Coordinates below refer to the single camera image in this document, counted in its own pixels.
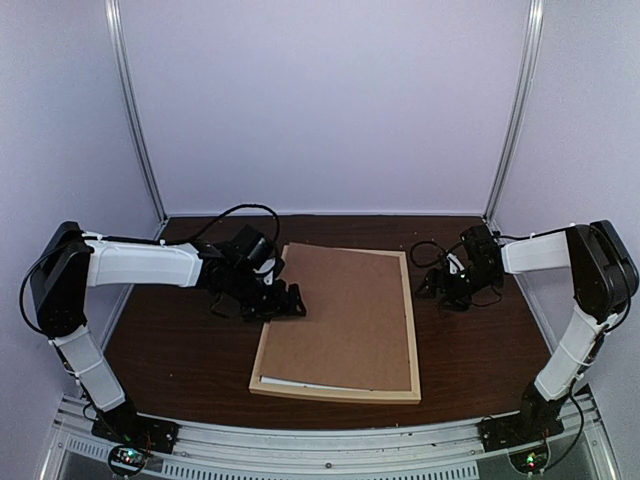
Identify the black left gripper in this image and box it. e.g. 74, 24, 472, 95
227, 267, 307, 322

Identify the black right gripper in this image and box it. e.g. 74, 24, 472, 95
415, 263, 501, 311

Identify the books photo print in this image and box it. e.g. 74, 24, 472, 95
260, 375, 371, 391

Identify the brown backing board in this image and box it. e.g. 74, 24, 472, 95
252, 242, 409, 392

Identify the light wooden picture frame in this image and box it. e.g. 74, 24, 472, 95
248, 243, 422, 405

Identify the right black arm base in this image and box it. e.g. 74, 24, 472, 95
477, 385, 568, 452

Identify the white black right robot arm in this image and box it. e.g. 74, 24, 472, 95
411, 220, 639, 442

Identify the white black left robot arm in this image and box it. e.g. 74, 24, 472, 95
19, 221, 307, 444

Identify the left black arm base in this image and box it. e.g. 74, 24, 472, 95
91, 400, 179, 454

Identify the right round circuit board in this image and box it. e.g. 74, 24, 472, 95
508, 446, 550, 476

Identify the round circuit board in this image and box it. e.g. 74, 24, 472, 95
508, 446, 550, 476
107, 445, 149, 477

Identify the left round circuit board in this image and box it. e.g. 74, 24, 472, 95
107, 445, 149, 477

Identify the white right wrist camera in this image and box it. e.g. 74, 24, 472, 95
446, 253, 465, 275

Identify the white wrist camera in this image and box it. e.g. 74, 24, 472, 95
254, 258, 277, 285
446, 253, 465, 275

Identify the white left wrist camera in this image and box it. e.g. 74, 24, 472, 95
254, 258, 277, 285

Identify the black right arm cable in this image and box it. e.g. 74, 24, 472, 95
409, 241, 504, 309

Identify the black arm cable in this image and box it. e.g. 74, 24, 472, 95
189, 202, 281, 256
409, 241, 504, 309

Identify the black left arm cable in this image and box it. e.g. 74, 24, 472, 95
189, 202, 281, 256

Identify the aluminium front rail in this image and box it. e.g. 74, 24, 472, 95
39, 394, 621, 480

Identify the right aluminium corner post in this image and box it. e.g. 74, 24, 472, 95
483, 0, 545, 224

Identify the aluminium corner post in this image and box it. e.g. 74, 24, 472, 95
104, 0, 168, 223
483, 0, 545, 224

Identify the left aluminium corner post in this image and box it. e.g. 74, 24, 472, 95
104, 0, 168, 223

